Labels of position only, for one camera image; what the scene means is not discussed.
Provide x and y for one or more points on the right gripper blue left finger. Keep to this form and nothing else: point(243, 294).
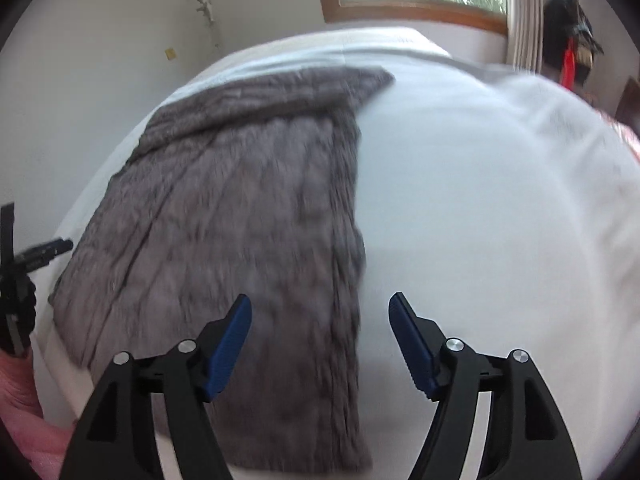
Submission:
point(115, 437)

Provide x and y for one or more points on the grey quilted floral jacket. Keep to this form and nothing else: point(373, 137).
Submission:
point(247, 188)

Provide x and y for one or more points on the white bed sheet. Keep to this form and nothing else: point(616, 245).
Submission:
point(505, 209)

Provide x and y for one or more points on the pink floral quilt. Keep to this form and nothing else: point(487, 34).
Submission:
point(624, 132)

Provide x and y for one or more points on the dark wooden headboard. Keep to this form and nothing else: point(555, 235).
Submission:
point(628, 109)

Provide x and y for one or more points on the red hanging bag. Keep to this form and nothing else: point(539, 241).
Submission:
point(567, 75)

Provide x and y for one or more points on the white pleated curtain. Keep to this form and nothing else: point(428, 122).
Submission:
point(525, 20)

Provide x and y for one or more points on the yellow wall outlet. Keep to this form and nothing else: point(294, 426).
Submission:
point(170, 54)

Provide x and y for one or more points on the white wall pipe fixture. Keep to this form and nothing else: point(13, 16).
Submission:
point(205, 7)

